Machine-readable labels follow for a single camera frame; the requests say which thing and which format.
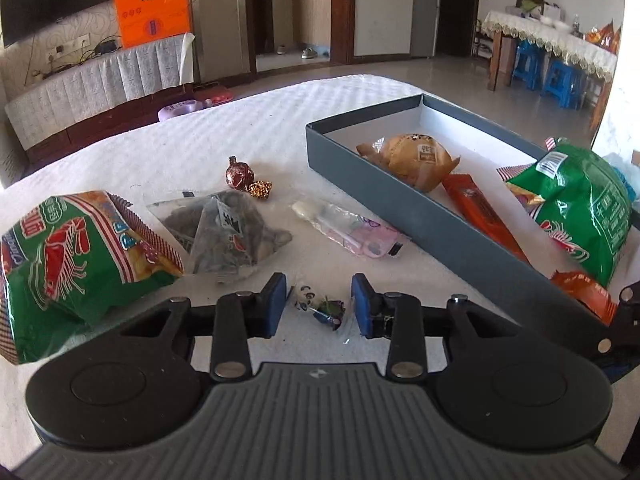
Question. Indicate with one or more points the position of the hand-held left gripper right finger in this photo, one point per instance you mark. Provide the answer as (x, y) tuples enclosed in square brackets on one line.
[(362, 310)]

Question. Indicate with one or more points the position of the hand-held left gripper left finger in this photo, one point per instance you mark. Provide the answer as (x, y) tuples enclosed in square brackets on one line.
[(274, 305)]

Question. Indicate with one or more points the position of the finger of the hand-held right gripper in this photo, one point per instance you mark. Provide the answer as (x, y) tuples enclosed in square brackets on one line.
[(620, 335)]

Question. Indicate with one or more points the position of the small panda print candy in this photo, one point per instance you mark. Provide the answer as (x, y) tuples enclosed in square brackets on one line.
[(305, 296)]

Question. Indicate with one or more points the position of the small dark green candy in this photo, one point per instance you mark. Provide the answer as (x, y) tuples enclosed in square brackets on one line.
[(330, 310)]

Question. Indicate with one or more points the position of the orange snack packet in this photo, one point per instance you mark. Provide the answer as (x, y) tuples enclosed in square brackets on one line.
[(585, 292)]

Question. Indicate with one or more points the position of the pink clear packet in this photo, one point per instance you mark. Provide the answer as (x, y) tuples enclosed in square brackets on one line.
[(360, 232)]

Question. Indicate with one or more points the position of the clear bag of dark snacks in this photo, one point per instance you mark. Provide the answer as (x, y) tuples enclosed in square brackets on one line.
[(225, 240)]

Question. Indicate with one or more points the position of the gold foil candy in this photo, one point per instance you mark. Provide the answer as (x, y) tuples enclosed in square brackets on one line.
[(261, 190)]

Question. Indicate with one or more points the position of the grey shallow box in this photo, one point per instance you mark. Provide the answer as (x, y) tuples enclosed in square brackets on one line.
[(400, 200)]

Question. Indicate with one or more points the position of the green shrimp snack bag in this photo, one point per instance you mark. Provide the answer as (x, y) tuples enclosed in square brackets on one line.
[(585, 210), (65, 280)]

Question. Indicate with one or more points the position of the red foil candy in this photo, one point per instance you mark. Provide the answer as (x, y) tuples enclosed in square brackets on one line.
[(239, 176)]

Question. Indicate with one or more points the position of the long red snack packet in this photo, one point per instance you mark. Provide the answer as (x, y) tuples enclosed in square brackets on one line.
[(485, 215)]

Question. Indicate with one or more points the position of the bread bun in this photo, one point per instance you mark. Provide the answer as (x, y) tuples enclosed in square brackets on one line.
[(415, 157)]

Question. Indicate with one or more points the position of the pink plastic item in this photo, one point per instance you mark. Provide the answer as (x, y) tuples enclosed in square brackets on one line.
[(217, 96)]

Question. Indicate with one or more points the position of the purple plastic item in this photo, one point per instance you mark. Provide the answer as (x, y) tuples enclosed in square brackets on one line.
[(177, 109)]

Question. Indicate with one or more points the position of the blue plastic stool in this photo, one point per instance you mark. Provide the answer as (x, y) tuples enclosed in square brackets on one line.
[(562, 82), (526, 62)]

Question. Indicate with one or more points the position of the cloth covered tv cabinet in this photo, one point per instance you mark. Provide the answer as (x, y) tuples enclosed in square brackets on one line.
[(100, 80)]

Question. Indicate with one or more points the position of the wooden kitchen cabinet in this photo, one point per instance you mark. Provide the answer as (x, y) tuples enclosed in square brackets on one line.
[(310, 15)]

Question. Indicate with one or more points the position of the orange striped bag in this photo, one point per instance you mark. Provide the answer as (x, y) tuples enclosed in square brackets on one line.
[(602, 35)]

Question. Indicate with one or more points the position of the black router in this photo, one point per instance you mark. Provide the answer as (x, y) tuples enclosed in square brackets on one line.
[(107, 47)]

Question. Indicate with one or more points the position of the dining table with lace cloth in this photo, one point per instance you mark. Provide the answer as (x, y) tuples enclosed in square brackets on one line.
[(550, 35)]

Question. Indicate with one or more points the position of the orange cardboard box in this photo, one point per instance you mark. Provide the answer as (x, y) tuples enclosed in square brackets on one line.
[(152, 10)]

